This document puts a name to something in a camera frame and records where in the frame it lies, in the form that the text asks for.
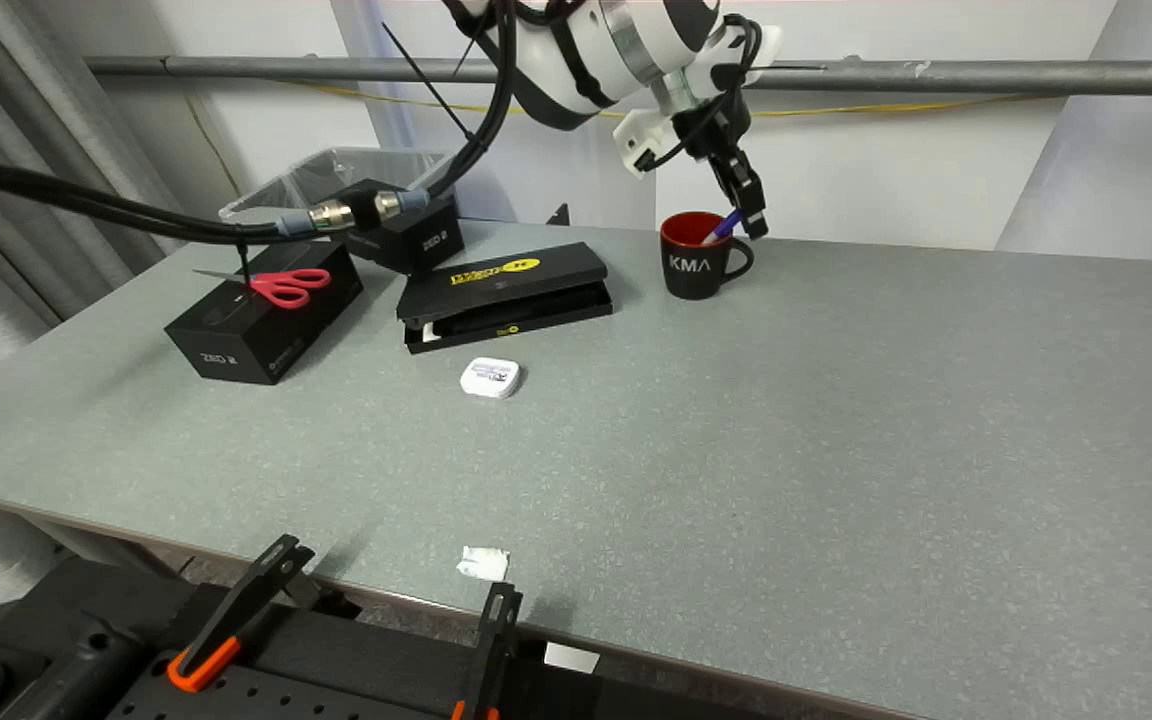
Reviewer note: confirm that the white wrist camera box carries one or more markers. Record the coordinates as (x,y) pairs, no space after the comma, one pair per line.
(633,143)

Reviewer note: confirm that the black perforated mounting board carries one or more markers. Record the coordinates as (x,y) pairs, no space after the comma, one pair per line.
(323,686)

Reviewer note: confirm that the black cardboard box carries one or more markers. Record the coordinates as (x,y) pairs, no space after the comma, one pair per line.
(220,342)

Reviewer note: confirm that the red scissors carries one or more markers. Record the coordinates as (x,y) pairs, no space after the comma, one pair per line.
(285,291)

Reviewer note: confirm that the small white square device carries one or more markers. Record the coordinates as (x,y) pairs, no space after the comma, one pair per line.
(490,378)

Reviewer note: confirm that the grey curtain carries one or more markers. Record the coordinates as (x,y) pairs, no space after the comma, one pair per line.
(3,106)

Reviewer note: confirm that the white label sticker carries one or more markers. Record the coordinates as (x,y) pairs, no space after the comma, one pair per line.
(570,659)

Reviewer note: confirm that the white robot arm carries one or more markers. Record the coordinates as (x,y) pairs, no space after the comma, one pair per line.
(631,46)

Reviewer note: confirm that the white tape piece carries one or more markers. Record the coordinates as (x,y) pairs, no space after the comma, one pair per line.
(481,560)

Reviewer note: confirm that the grey metal rail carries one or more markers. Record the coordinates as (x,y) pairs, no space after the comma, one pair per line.
(1001,74)

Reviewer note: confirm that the black electronics box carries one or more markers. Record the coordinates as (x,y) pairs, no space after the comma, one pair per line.
(413,241)

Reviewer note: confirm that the blue pen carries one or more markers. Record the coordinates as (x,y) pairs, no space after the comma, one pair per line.
(722,230)

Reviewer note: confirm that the long black box yellow label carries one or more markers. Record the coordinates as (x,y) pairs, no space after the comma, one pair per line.
(510,302)

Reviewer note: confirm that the black mug red interior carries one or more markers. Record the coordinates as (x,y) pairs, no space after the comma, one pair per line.
(690,271)

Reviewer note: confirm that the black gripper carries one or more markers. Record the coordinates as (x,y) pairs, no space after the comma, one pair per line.
(715,130)

